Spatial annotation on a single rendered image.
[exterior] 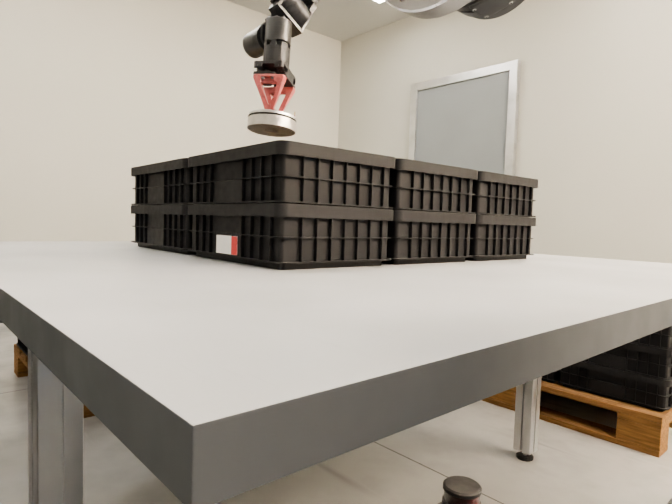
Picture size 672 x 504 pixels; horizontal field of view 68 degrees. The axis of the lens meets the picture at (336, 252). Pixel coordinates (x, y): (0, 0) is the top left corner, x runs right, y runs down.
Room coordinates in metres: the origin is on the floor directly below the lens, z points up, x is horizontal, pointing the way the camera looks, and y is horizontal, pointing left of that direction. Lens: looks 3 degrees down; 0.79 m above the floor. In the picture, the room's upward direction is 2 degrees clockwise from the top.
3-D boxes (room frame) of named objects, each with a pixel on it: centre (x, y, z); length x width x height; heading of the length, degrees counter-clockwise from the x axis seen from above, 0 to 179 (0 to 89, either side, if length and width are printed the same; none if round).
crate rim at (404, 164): (1.32, -0.11, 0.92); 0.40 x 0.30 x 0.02; 40
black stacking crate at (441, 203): (1.32, -0.11, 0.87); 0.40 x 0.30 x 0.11; 40
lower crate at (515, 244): (1.51, -0.34, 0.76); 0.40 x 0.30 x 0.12; 40
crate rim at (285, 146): (1.12, 0.12, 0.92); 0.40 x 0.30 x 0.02; 40
